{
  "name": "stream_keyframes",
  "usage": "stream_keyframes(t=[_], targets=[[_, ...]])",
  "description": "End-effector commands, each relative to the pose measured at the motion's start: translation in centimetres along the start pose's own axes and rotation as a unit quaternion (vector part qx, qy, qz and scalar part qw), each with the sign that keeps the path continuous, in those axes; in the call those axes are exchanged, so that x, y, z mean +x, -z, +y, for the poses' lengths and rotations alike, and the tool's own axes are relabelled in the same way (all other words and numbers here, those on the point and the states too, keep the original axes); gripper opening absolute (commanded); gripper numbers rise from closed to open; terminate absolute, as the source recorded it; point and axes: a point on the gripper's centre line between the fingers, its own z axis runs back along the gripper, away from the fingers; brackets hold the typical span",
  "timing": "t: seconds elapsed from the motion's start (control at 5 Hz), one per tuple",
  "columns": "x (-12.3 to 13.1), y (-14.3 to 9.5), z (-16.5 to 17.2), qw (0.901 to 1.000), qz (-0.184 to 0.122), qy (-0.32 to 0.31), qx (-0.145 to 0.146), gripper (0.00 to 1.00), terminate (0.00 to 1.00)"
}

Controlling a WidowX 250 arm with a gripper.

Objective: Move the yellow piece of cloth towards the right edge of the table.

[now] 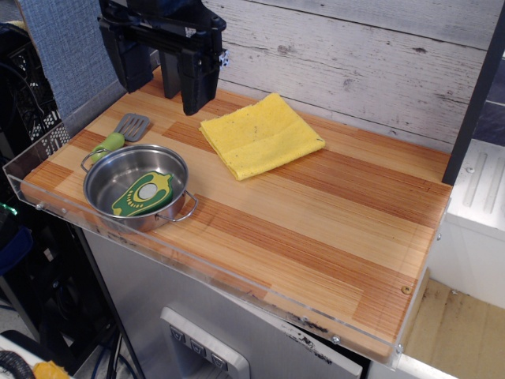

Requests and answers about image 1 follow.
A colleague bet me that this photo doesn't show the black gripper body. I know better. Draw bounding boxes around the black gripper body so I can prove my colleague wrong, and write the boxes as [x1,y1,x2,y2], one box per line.
[99,1,229,69]

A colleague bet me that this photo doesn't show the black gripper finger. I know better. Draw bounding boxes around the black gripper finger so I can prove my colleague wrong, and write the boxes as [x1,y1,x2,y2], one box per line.
[100,26,153,93]
[178,50,219,115]

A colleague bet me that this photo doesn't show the yellow towel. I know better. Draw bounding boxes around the yellow towel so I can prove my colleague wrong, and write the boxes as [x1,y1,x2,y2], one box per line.
[200,93,325,181]

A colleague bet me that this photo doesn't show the clear acrylic table edge guard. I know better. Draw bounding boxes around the clear acrylic table edge guard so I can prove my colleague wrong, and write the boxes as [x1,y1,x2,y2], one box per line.
[6,124,451,364]

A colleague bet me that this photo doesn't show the black plastic crate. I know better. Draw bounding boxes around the black plastic crate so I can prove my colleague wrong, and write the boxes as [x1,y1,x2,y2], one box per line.
[1,22,69,163]

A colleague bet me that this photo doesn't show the small stainless steel pot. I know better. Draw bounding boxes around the small stainless steel pot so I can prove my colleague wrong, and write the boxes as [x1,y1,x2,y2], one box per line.
[80,144,199,233]

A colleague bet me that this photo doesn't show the green yellow toy pepper slice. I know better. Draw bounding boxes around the green yellow toy pepper slice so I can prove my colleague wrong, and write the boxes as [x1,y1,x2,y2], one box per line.
[111,171,173,216]

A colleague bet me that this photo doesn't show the stainless toy fridge cabinet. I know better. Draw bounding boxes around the stainless toy fridge cabinet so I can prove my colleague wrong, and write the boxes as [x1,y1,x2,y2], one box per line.
[84,231,369,378]

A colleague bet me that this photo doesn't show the white plastic box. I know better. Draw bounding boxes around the white plastic box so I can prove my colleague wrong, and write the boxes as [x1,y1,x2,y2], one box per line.
[428,140,504,308]

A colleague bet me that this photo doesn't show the dark vertical frame post left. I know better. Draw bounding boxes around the dark vertical frame post left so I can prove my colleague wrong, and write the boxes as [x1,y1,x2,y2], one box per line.
[159,51,181,99]

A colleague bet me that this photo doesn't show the dark vertical frame post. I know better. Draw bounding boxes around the dark vertical frame post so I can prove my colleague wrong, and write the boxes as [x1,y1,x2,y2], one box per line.
[159,51,181,99]
[442,4,504,186]

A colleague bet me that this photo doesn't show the grey spatula with green handle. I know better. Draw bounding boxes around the grey spatula with green handle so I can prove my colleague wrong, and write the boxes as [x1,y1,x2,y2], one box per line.
[90,113,150,163]

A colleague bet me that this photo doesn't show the dark vertical frame post right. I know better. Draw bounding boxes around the dark vertical frame post right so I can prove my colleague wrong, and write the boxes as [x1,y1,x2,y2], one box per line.
[442,4,504,186]

